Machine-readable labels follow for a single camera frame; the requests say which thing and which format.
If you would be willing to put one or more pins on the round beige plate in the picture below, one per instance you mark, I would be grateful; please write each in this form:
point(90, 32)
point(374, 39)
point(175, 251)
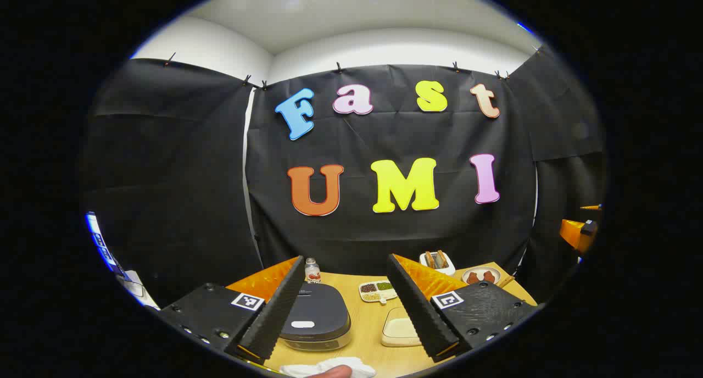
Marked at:
point(481, 268)

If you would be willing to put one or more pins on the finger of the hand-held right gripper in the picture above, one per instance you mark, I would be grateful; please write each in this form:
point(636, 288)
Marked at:
point(592, 207)
point(574, 234)

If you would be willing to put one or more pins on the white crumpled cloth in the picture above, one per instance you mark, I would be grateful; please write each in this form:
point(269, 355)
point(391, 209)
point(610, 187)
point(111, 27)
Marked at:
point(351, 363)

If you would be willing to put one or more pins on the wooden spoon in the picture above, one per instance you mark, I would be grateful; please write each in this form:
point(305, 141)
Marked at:
point(506, 281)

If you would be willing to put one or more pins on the white divided dish of beans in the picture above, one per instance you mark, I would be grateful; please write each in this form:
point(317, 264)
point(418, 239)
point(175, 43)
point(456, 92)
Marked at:
point(378, 291)

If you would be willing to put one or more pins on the dark grey rice cooker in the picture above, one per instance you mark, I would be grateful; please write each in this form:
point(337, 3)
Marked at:
point(318, 312)

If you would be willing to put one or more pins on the computer monitor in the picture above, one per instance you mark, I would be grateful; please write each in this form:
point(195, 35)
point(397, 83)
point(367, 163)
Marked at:
point(101, 240)

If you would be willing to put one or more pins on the brown meat piece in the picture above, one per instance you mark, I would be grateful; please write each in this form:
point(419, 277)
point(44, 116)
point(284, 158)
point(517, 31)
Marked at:
point(473, 278)
point(489, 277)

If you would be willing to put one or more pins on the toasted bread slice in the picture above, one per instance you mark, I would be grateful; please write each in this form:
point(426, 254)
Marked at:
point(442, 258)
point(430, 260)

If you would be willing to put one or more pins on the black backdrop cloth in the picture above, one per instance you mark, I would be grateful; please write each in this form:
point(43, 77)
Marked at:
point(181, 174)

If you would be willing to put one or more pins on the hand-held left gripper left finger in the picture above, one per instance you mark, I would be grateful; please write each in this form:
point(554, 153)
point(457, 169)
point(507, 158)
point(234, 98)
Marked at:
point(277, 312)

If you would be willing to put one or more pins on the white toaster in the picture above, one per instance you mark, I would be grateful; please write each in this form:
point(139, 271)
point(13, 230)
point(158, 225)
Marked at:
point(445, 269)

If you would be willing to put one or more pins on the white paper pile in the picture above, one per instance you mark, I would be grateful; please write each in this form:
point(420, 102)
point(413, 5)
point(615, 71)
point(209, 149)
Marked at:
point(137, 287)

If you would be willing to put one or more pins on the small clear plastic bottle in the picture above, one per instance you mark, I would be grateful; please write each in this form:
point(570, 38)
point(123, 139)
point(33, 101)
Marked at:
point(312, 272)

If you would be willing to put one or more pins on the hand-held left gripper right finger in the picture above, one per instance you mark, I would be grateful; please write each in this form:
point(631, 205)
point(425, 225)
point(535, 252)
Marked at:
point(417, 312)

